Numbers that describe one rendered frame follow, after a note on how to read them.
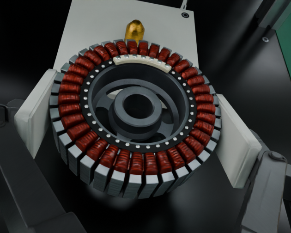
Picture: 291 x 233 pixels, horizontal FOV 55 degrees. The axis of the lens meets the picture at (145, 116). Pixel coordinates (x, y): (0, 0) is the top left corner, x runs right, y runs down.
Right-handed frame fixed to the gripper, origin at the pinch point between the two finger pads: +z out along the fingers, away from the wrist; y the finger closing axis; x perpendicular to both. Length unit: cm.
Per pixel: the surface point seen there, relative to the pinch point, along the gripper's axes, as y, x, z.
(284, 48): 22.4, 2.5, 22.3
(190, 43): 6.7, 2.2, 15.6
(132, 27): -0.5, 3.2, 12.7
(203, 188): 7.2, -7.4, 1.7
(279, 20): 19.6, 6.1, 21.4
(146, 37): 1.4, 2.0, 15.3
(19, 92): -10.2, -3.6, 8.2
